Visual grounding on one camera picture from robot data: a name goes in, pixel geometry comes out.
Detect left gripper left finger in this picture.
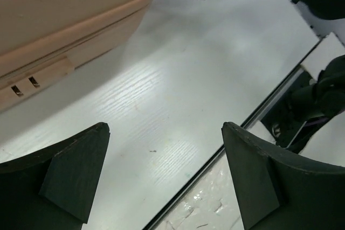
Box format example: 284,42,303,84
1,122,109,230

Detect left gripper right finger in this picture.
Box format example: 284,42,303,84
222,122,344,229

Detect pink hard-shell suitcase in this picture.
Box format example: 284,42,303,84
1,0,153,110

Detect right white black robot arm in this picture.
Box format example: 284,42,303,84
261,0,344,154

